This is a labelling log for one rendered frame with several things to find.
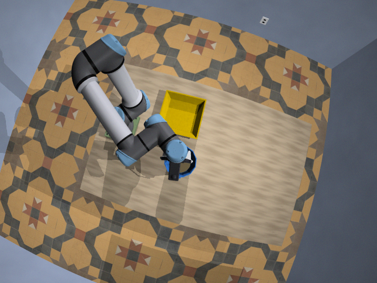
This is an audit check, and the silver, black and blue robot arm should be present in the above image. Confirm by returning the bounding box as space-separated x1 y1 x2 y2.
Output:
71 34 188 181

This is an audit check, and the yellow square tray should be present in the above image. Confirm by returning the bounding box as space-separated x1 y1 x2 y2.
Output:
160 90 206 139

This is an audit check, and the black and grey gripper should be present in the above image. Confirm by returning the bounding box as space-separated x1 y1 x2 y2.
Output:
160 151 193 163

